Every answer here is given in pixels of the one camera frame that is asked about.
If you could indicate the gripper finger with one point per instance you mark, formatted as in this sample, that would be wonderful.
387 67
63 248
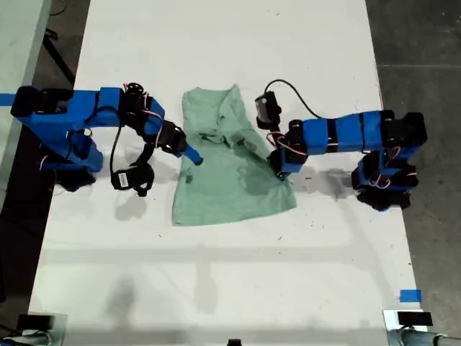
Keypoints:
185 158
192 152
281 176

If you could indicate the pale green T-shirt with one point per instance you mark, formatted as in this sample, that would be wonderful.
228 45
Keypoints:
223 194

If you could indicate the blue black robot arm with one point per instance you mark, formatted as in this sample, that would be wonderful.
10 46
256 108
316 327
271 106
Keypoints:
86 108
345 133

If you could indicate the black tripod leg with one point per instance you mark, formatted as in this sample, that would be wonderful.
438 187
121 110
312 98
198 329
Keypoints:
57 57

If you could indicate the blue tape strip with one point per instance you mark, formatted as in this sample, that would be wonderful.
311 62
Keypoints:
6 98
410 295

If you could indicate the pale side table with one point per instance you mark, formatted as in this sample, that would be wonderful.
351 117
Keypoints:
18 54

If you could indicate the silver metal plate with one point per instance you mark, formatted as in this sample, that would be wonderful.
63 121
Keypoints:
390 319
60 324

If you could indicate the small black box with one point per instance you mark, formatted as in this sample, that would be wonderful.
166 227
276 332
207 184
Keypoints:
34 321
414 319

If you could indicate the grey metal clamp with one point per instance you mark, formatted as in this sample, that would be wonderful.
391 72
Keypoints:
25 339
417 339

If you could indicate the black camera stalk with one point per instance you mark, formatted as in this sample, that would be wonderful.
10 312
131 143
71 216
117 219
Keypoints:
276 134
144 162

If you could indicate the black camera box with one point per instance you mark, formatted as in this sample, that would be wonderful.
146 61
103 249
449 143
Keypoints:
122 179
266 106

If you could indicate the black mount block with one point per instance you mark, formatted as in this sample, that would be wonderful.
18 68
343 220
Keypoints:
234 342

